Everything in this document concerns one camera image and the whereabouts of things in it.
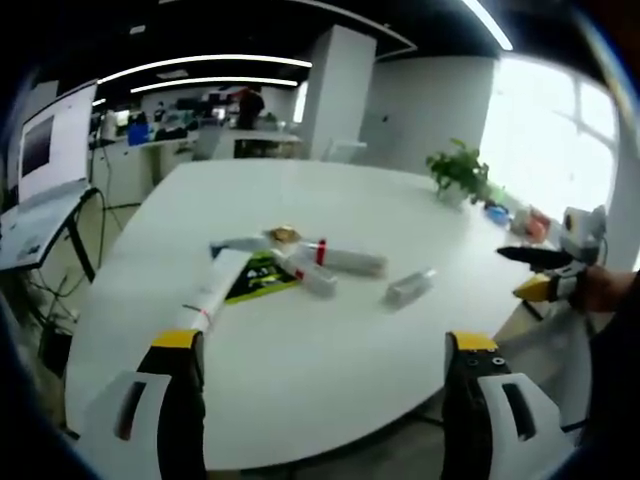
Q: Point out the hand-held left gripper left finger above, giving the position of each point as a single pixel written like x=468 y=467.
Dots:
x=165 y=400

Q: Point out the person's right hand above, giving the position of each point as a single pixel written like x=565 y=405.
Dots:
x=610 y=290

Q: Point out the green potted plant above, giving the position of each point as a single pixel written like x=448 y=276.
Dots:
x=460 y=172

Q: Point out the blue item by window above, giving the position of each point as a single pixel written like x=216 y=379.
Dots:
x=498 y=213

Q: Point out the open laptop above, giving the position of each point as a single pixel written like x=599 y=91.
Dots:
x=50 y=165

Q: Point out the long white skincare tube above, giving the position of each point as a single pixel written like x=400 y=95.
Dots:
x=220 y=285

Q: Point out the long ceiling light strip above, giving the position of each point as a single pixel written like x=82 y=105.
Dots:
x=200 y=64

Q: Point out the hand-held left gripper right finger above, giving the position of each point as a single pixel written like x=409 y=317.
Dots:
x=480 y=400

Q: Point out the green black skincare packet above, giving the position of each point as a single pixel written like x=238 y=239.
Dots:
x=260 y=284

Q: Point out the small clear skincare bottle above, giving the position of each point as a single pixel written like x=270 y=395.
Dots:
x=407 y=289

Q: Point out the white red-banded skincare tube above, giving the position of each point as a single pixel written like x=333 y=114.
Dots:
x=310 y=277

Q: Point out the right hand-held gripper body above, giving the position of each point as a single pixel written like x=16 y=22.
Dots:
x=582 y=235

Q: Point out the straight ceiling light strip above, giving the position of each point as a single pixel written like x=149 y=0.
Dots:
x=487 y=22

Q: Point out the orange items by window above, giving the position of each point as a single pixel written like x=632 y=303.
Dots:
x=532 y=222

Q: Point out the short ceiling light strip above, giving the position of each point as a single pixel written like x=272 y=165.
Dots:
x=210 y=82

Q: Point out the white counter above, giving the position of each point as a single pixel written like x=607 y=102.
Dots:
x=245 y=142

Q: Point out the red-capped grey skincare bottle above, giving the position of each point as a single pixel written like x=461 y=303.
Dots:
x=350 y=260

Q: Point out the blue crate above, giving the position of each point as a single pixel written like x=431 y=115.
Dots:
x=138 y=135

